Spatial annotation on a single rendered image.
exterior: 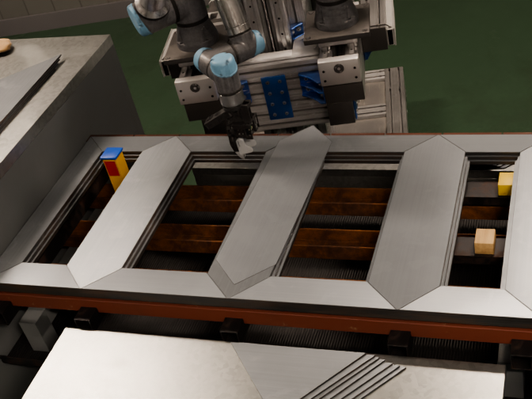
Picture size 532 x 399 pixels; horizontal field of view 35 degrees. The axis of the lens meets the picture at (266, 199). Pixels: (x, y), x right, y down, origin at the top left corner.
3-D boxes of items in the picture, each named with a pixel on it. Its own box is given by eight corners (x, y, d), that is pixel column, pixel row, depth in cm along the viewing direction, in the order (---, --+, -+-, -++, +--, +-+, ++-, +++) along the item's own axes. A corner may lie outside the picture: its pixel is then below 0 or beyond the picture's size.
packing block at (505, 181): (516, 195, 241) (515, 184, 239) (498, 195, 243) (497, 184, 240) (518, 183, 245) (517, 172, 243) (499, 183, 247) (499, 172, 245)
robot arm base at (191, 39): (181, 34, 308) (174, 9, 303) (222, 28, 306) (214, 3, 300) (174, 55, 297) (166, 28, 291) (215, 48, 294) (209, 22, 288)
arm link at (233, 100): (214, 96, 255) (222, 82, 261) (218, 109, 257) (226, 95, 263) (237, 96, 252) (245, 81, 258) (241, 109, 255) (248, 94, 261)
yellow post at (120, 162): (133, 205, 292) (115, 160, 281) (119, 205, 294) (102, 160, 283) (138, 196, 296) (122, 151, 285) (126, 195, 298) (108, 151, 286)
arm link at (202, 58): (225, 59, 269) (241, 70, 261) (194, 74, 266) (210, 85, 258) (219, 37, 265) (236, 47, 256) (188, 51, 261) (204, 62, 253)
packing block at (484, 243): (494, 255, 224) (493, 243, 222) (474, 254, 226) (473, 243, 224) (495, 240, 229) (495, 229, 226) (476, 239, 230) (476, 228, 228)
